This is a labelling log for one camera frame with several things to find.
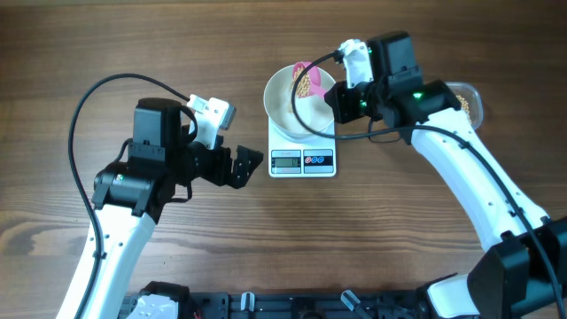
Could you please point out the pink plastic scoop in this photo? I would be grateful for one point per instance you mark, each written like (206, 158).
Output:
(316, 88)

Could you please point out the pile of soybeans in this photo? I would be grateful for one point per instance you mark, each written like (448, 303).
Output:
(464, 106)

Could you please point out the soybeans in scoop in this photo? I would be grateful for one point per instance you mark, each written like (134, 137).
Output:
(303, 85)

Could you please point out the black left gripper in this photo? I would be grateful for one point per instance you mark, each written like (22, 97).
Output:
(241, 172)

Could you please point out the white bowl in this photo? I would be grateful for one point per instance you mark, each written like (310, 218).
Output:
(313, 110)

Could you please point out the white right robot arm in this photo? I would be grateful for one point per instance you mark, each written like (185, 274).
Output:
(524, 264)

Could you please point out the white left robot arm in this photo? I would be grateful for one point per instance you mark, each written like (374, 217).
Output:
(127, 207)

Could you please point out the white digital kitchen scale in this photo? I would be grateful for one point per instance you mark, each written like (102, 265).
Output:
(310, 157)

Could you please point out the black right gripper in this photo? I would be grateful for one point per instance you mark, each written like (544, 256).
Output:
(337, 96)

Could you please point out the clear plastic container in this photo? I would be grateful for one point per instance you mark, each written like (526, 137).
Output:
(471, 94)

